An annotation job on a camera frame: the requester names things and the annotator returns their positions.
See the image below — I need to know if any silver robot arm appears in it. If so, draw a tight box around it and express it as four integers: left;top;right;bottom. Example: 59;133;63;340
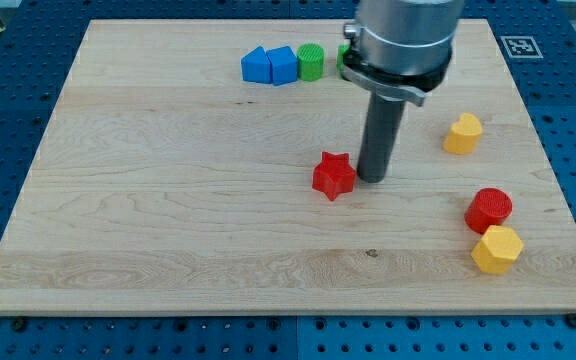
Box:
341;0;464;106

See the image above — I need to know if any green block behind arm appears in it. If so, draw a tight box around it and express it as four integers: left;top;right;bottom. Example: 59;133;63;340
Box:
336;44;350;76

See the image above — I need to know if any red star block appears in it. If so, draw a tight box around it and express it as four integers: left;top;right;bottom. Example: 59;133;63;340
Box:
312;151;356;201

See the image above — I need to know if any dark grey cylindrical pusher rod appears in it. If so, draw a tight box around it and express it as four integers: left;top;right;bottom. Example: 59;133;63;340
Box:
357;93;405;183

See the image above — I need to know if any blue pentagon block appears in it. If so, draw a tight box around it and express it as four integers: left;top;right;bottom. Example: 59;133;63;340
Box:
266;46;298;86

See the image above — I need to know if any blue triangle block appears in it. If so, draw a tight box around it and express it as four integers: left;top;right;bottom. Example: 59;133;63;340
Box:
240;46;272;84

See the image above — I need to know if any light wooden board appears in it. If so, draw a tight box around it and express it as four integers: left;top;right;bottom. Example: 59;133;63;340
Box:
0;20;576;316

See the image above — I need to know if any green cylinder block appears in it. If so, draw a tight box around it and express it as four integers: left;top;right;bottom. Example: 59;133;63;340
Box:
297;43;325;82

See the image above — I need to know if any yellow heart block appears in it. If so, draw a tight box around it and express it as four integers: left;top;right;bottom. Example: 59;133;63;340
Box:
443;113;483;155

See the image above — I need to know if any red cylinder block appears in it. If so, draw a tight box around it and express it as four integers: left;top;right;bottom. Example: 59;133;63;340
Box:
464;188;513;234

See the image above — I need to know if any yellow hexagon block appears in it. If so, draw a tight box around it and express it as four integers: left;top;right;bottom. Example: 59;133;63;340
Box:
471;225;524;275

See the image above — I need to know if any white fiducial marker tag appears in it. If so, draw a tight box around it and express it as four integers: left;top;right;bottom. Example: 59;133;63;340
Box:
501;35;543;59

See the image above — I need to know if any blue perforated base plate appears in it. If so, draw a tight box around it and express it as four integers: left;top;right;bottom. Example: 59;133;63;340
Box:
0;0;576;359

